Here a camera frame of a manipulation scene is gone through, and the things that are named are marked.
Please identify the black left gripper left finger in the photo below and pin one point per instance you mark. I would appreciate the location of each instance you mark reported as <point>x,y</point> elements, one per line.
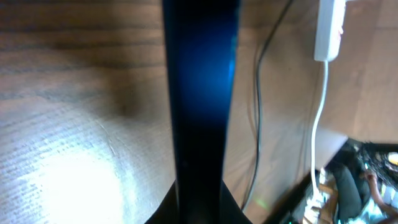
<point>167,212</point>

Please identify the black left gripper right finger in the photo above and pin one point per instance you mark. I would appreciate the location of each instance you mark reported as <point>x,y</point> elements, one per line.
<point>230,212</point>

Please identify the blue-screen Samsung smartphone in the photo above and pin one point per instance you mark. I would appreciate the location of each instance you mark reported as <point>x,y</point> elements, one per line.
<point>200,45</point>

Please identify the person in dark clothes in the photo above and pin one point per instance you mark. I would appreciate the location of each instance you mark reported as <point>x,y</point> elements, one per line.
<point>366,181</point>

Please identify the white power strip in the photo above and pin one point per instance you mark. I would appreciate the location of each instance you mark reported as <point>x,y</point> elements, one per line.
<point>330,21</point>

